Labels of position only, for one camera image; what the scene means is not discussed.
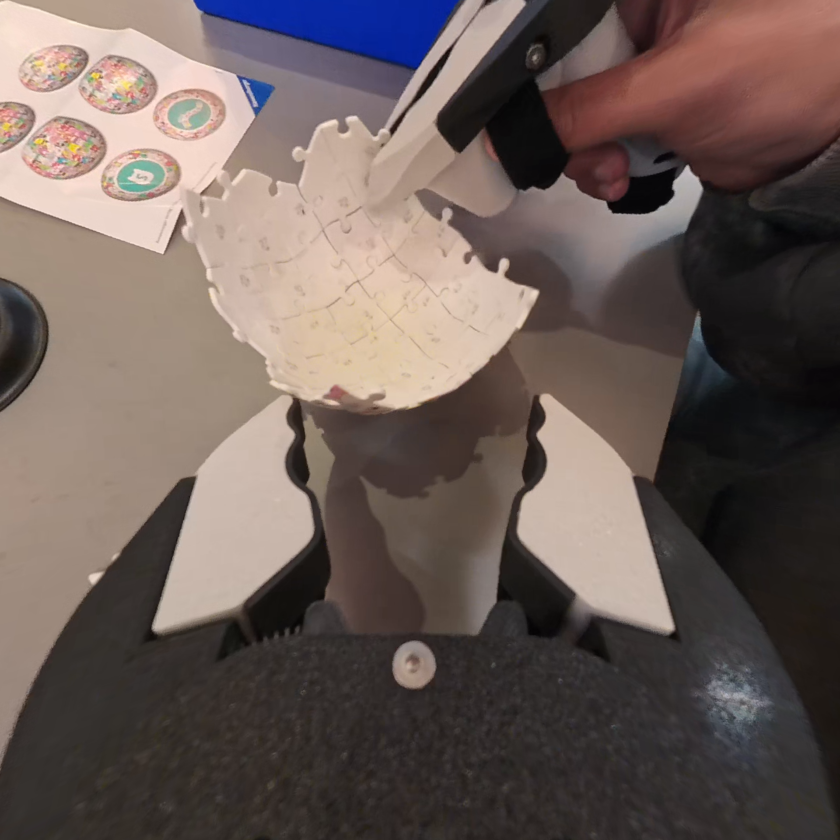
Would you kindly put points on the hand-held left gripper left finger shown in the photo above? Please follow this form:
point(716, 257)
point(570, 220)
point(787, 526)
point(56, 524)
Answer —
point(243, 537)

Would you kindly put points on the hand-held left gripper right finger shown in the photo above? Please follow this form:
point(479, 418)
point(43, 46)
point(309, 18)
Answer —
point(590, 544)

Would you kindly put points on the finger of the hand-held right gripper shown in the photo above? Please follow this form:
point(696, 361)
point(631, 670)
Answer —
point(413, 157)
point(430, 66)

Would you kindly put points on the white puzzle ball shell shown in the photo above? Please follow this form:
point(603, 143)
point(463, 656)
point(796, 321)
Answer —
point(341, 308)

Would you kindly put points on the small white puzzle piece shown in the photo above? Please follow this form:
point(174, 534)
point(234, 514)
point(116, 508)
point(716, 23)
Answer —
point(104, 568)

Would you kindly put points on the black round ball stand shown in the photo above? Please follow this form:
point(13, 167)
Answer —
point(19, 341)

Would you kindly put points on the person's right hand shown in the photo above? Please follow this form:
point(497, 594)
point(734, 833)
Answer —
point(721, 84)

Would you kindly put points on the blue plastic bin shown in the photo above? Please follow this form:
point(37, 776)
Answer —
point(327, 26)

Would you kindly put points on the person's blue jeans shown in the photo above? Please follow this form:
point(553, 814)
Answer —
point(689, 374)

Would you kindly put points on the printed instruction sheet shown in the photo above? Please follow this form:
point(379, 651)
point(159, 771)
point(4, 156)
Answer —
point(99, 131)

